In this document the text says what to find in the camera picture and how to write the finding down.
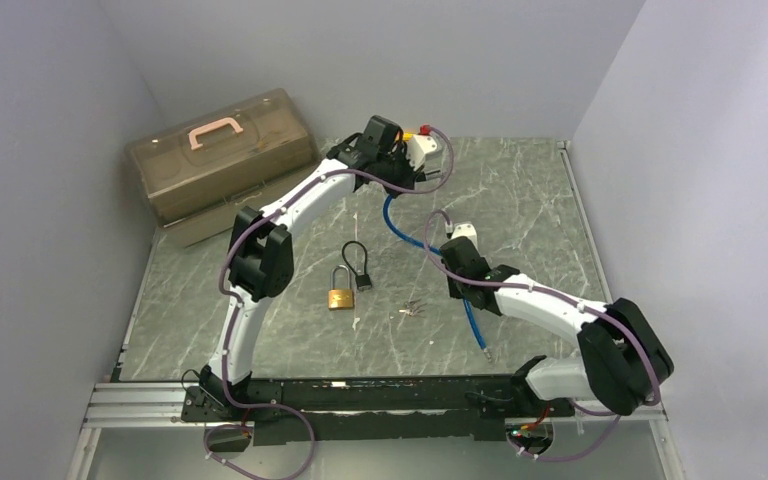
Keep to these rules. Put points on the silver key bunch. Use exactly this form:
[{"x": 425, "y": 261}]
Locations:
[{"x": 412, "y": 308}]

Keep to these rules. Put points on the blue cable lock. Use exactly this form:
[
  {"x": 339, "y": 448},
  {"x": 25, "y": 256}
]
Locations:
[{"x": 469, "y": 312}]

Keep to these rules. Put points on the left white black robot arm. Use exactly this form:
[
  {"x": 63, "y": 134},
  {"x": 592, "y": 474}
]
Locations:
[{"x": 259, "y": 264}]

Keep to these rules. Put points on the brass padlock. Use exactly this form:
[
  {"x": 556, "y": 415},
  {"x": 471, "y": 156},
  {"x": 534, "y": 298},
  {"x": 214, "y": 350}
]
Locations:
[{"x": 341, "y": 291}]

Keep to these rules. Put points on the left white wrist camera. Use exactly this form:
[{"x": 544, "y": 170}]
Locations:
[{"x": 422, "y": 147}]

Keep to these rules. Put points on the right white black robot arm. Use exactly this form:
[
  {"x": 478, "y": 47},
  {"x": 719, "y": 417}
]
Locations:
[{"x": 621, "y": 360}]

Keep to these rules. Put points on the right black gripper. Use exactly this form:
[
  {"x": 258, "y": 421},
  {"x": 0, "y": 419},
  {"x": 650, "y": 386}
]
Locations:
[{"x": 453, "y": 289}]

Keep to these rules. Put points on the translucent brown toolbox pink handle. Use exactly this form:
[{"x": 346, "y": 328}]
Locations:
[{"x": 197, "y": 175}]

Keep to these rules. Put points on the aluminium frame rail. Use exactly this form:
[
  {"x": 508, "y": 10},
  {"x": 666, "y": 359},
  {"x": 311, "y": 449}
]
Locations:
[{"x": 567, "y": 441}]

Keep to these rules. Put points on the small black cable lock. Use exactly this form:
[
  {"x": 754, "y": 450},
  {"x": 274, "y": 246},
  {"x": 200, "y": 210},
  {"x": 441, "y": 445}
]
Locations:
[{"x": 359, "y": 266}]

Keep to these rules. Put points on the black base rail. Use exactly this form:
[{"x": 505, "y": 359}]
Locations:
[{"x": 480, "y": 407}]

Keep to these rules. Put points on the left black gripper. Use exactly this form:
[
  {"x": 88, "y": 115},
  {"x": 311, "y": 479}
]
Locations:
[{"x": 412, "y": 175}]

